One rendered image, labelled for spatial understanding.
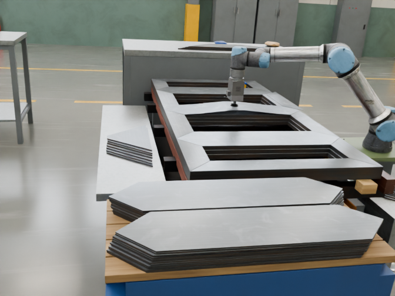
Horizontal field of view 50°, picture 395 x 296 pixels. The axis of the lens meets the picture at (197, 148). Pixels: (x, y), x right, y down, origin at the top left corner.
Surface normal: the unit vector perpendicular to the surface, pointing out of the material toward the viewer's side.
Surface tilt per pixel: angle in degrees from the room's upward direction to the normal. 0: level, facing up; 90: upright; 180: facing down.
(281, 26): 90
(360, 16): 90
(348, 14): 90
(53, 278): 0
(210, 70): 90
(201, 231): 0
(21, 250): 0
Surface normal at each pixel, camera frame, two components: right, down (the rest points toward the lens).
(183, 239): 0.06, -0.94
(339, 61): -0.31, 0.28
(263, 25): 0.15, 0.36
